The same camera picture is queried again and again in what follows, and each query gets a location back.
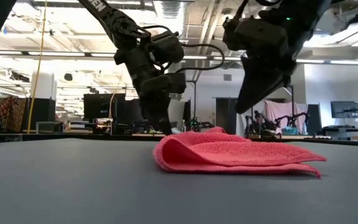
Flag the pink hanging cloth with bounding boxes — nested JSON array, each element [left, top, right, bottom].
[[263, 100, 309, 135]]

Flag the dark office desk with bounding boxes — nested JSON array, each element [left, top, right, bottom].
[[321, 124, 358, 141]]

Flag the large black monitor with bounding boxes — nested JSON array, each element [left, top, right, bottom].
[[83, 93, 126, 121]]

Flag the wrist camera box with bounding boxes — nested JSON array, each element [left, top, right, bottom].
[[149, 30, 185, 65], [223, 15, 289, 60]]

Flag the pink terry towel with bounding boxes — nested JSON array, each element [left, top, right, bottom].
[[152, 126, 328, 179]]

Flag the patterned hanging cloth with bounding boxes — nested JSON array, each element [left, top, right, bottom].
[[0, 95, 28, 134]]

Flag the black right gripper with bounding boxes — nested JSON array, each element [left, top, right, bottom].
[[236, 30, 304, 114]]

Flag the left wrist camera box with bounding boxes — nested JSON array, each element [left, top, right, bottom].
[[149, 30, 185, 65]]

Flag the teal object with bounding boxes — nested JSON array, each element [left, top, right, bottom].
[[280, 126, 300, 136]]

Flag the grey bin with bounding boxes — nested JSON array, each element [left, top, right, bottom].
[[35, 121, 64, 134]]

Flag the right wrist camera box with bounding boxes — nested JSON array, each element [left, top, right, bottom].
[[223, 15, 289, 60]]

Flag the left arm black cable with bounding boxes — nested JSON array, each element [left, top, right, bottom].
[[141, 24, 226, 73]]

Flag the silver ventilation duct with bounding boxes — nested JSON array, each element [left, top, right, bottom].
[[161, 0, 182, 19]]

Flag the yellow cable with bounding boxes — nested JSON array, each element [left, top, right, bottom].
[[26, 0, 48, 134]]

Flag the black cabinet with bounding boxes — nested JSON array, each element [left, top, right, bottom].
[[26, 98, 57, 134]]

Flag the dark partition panel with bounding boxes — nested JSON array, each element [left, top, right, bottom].
[[306, 104, 323, 136]]

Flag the black table frame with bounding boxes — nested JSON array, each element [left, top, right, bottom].
[[0, 133, 358, 147]]

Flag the black monitor on arm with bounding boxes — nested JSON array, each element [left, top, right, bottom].
[[330, 101, 358, 119]]

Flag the black upright panel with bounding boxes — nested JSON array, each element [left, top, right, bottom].
[[215, 97, 239, 135]]

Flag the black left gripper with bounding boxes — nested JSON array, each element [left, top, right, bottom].
[[129, 46, 186, 135]]

